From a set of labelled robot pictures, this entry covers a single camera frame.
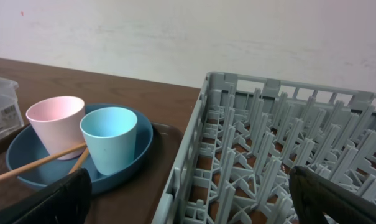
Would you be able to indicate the right wooden chopstick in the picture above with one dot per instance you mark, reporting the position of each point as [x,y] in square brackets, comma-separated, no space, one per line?
[80,161]

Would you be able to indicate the grey dishwasher rack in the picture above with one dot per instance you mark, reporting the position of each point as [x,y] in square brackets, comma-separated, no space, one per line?
[246,133]

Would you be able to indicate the clear plastic bin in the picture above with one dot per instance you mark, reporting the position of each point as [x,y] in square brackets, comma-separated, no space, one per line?
[10,114]

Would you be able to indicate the wooden chopstick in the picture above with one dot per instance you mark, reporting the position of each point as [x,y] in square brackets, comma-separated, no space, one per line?
[80,161]
[39,162]

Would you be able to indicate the dark blue plate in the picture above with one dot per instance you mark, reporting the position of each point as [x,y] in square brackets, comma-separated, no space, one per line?
[27,147]

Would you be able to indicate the brown serving tray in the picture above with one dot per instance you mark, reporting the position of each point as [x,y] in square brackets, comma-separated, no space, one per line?
[135,200]

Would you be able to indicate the light blue cup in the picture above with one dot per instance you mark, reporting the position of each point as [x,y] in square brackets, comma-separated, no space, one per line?
[110,135]

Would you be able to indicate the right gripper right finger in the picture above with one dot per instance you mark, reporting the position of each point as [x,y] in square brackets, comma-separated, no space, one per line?
[314,197]

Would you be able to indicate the left wooden chopstick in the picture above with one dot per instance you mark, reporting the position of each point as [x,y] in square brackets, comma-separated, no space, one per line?
[39,162]

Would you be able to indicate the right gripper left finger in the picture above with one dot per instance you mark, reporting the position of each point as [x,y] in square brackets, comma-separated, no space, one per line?
[65,201]

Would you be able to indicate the pink cup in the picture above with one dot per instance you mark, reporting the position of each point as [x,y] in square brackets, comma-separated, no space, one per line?
[56,121]

